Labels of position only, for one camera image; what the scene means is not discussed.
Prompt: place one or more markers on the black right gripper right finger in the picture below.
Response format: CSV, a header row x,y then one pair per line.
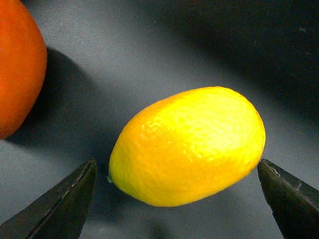
x,y
294,203

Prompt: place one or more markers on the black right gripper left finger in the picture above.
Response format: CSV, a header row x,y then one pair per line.
x,y
60,213

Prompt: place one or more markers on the large orange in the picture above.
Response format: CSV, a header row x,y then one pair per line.
x,y
23,61

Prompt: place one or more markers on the yellow lemon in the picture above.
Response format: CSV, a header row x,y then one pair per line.
x,y
187,147

